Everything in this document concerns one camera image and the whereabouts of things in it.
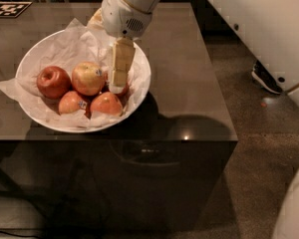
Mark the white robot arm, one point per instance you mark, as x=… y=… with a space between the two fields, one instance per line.
x=254 y=48

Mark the dark red apple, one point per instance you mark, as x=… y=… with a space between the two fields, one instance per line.
x=53 y=82

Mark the white bowl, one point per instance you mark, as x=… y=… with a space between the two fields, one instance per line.
x=139 y=80

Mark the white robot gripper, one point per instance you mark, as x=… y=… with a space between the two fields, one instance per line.
x=122 y=17

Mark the yellow-red apple with sticker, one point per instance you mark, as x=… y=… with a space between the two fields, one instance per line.
x=88 y=78

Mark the black white marker tag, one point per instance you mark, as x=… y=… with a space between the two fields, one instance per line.
x=13 y=9

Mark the front left apple with sticker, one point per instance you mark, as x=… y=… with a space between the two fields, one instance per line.
x=72 y=101

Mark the person in dark trousers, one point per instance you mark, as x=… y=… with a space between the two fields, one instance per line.
x=264 y=79

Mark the front right orange-red apple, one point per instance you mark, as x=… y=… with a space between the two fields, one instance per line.
x=107 y=103

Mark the white crumpled paper liner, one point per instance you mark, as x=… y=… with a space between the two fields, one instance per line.
x=66 y=47

